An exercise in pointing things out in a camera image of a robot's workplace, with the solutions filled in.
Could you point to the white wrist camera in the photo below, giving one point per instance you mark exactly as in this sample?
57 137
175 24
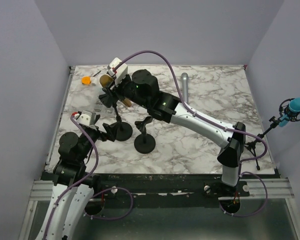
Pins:
115 72
84 118

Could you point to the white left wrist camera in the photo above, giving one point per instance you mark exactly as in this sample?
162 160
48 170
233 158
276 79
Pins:
84 118

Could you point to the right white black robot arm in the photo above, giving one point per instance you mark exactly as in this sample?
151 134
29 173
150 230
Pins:
142 88

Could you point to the orange round cap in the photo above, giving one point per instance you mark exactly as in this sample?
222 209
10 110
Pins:
86 80

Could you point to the black round-base microphone stand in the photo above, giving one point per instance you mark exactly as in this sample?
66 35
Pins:
144 143

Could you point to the blue foam-head microphone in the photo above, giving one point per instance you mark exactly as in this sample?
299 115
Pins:
289 111

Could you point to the gold microphone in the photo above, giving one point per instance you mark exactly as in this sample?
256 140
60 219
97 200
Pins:
104 80

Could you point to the black stand holding gold microphone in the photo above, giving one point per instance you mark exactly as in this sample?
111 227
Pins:
125 130

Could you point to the silver mesh-head microphone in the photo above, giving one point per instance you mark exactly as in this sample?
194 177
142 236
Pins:
185 88

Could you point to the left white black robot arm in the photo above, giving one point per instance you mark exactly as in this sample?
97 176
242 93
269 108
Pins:
72 185

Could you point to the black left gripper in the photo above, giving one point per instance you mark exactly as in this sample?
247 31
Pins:
111 130

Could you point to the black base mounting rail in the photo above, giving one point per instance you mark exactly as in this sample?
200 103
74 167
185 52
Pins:
170 190

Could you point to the black tripod shock-mount stand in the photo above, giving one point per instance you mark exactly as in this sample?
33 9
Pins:
283 142

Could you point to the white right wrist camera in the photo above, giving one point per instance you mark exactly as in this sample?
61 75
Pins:
115 72

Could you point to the clear plastic screw box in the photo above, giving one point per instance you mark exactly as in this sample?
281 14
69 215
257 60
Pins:
98 106

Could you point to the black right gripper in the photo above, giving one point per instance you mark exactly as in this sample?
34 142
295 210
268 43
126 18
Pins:
119 86

